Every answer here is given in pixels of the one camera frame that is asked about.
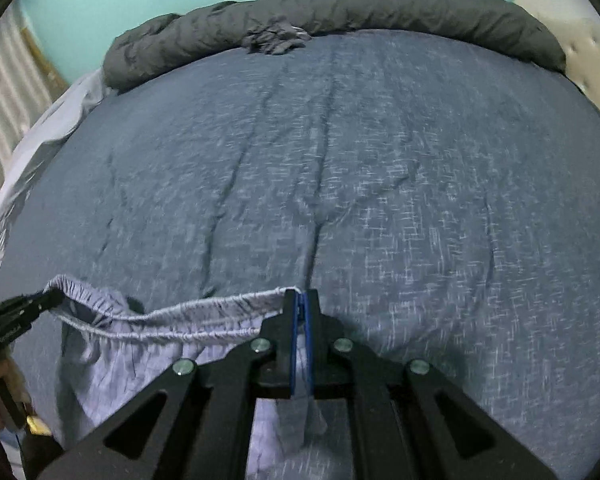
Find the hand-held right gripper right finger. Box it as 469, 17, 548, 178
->
299, 289, 561, 480

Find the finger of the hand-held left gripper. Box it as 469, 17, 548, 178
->
9, 290, 65, 327

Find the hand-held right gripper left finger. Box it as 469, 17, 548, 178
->
37, 287, 301, 480

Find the blue checked shirt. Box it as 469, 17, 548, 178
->
55, 274, 328, 480

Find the blue speckled bed sheet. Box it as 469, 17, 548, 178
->
0, 27, 600, 480

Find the pale lilac sheet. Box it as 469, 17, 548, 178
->
0, 67, 108, 271

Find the white ribbed panel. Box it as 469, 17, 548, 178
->
0, 10, 71, 201

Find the grey rolled duvet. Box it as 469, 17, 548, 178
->
102, 0, 567, 95

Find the cream tufted headboard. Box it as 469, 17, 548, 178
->
510, 0, 600, 136

